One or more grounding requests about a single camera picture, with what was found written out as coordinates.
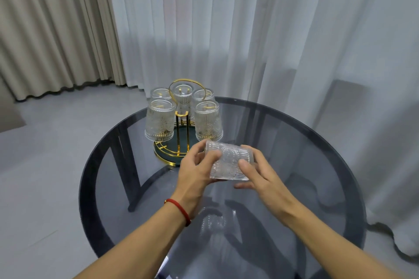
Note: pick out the person's right hand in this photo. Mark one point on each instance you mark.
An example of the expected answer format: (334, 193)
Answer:
(271, 187)

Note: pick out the person's left hand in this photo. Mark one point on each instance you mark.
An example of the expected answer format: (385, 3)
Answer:
(191, 180)

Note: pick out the person's right thumb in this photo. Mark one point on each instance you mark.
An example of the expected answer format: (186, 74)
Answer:
(244, 186)

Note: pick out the person's left thumb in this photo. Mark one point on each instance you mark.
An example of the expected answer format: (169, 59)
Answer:
(212, 157)

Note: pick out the person's right middle finger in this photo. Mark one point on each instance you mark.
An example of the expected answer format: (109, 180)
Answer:
(252, 154)

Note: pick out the embossed clear glass cup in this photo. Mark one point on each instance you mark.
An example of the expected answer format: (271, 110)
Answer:
(182, 97)
(160, 93)
(160, 121)
(229, 161)
(208, 123)
(203, 95)

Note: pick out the person's right forearm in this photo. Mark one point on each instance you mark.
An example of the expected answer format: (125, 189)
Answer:
(330, 246)

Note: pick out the person's left forearm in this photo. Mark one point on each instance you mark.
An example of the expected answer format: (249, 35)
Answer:
(137, 249)

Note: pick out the gold cup rack green tray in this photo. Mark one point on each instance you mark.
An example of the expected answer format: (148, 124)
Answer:
(178, 159)

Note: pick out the white sheer curtain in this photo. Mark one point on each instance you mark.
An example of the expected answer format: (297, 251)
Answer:
(248, 27)

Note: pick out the beige curtain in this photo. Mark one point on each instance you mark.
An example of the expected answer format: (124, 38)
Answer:
(49, 27)

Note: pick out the brown furniture corner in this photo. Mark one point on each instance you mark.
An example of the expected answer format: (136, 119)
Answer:
(8, 112)

